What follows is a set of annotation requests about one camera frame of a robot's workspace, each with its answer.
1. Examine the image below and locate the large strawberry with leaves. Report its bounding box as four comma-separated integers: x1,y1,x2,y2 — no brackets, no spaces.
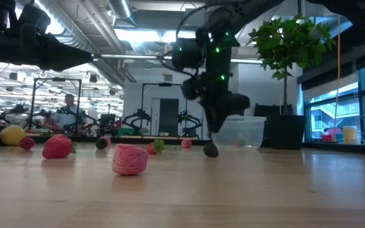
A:
41,133,77,160

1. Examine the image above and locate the green box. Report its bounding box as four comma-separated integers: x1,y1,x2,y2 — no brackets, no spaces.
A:
117,127,135,137

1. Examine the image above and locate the dark door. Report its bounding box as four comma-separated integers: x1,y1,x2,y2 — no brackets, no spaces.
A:
159,98,180,137

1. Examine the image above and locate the clear plastic tupperware container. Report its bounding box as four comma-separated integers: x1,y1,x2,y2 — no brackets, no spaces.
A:
212,115,267,150

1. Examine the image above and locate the yellow cup stack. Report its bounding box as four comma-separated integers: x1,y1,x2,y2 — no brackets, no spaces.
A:
342,125,359,145

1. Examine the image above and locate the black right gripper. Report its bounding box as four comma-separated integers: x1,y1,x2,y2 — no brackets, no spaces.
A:
181,72,251,134

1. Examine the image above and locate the orange hanging cord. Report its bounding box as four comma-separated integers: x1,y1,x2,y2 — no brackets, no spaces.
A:
333,14,342,129

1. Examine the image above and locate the large pink raspberry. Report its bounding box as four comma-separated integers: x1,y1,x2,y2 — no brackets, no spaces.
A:
112,143,149,177

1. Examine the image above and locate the black background gantry frame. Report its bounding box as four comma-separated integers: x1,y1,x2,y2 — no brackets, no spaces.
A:
27,77,82,136
140,82,189,137

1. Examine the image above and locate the small silver ceiling duct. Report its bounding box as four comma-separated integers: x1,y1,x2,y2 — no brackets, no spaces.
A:
106,0,132,20

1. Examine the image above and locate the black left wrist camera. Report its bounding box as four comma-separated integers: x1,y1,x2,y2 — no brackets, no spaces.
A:
17,3,52,35

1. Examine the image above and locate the red cherry with stem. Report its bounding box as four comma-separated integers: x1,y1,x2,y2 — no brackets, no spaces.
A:
10,136,36,152

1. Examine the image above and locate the small strawberry with leaves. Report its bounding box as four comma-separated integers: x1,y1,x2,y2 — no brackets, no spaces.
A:
146,138,165,156

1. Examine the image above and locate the person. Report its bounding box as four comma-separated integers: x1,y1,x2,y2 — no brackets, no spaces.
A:
54,93,87,132

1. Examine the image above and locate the yellow lemon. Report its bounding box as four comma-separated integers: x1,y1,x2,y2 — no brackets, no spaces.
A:
0,125,27,146

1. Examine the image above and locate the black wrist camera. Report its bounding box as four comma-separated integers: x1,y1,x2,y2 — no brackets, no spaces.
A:
17,3,52,35
171,38,204,71

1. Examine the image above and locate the long linear ceiling light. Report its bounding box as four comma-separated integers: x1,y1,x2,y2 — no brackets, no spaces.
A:
92,53,264,64

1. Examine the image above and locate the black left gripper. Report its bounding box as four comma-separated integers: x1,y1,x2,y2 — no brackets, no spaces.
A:
20,23,94,73

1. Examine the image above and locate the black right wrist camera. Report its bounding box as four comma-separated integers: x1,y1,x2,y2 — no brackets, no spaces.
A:
171,38,204,71

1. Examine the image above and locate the green leafy potted plant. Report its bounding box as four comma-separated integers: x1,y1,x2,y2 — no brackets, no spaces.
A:
248,14,337,150

